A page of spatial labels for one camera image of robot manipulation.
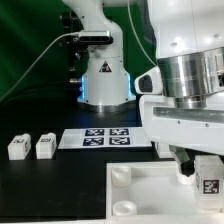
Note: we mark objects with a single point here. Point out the white marker sheet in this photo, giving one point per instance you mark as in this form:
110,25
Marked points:
104,138

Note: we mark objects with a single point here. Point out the black mounted camera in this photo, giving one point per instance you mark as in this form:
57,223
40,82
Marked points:
93,37

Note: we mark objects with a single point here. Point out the white square tabletop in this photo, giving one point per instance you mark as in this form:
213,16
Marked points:
153,193

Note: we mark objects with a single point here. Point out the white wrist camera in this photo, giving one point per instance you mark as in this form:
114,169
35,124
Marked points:
149,83

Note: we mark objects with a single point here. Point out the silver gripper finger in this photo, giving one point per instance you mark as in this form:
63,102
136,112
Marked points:
185,163

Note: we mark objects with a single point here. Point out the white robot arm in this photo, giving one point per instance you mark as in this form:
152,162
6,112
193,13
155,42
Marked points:
181,99

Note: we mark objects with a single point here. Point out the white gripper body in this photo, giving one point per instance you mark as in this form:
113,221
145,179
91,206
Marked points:
196,129

